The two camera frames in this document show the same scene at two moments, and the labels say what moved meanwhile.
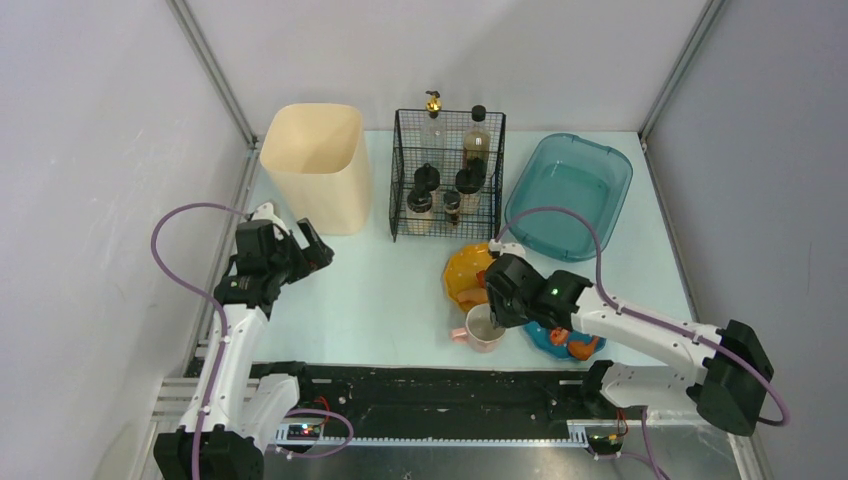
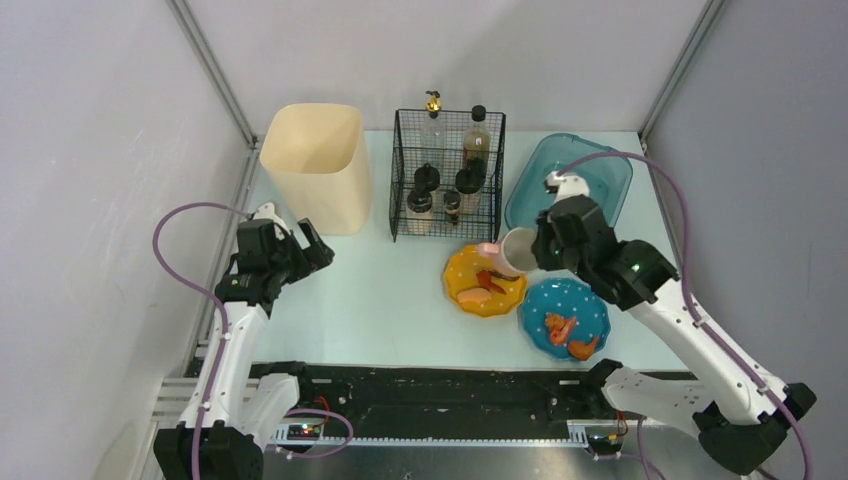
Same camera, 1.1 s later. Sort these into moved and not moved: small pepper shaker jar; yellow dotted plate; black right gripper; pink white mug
Moved: pink white mug; black right gripper
Not moved: yellow dotted plate; small pepper shaker jar
